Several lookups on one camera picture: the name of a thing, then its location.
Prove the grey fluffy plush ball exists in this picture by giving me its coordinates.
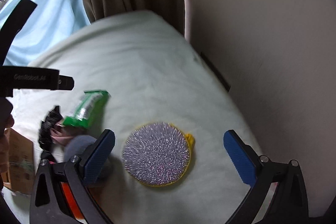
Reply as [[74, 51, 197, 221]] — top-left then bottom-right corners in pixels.
[[63, 134, 113, 184]]

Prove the pale green bed sheet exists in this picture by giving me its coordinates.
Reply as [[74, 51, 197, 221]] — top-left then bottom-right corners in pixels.
[[11, 11, 260, 223]]

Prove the black patterned fabric piece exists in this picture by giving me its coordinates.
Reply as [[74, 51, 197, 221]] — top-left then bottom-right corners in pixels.
[[38, 105, 63, 152]]

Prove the light blue sheer curtain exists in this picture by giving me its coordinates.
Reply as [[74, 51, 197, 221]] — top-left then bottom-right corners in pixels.
[[1, 0, 90, 66]]

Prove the pink perforated fabric piece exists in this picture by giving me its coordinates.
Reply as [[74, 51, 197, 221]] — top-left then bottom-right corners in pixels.
[[50, 120, 80, 147]]

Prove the green snack packet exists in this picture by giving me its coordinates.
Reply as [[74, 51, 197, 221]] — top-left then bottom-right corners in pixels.
[[63, 90, 110, 130]]

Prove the person's left hand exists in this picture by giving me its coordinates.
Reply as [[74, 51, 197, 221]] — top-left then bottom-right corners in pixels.
[[0, 98, 14, 173]]

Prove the brown cardboard box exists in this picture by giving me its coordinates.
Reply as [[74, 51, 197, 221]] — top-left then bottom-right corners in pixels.
[[1, 128, 35, 195]]

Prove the dark bed frame edge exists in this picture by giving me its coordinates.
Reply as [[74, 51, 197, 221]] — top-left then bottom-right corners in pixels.
[[200, 52, 231, 92]]

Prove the silver yellow round scrub pad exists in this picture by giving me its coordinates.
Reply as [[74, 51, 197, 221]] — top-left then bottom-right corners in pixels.
[[121, 122, 195, 188]]

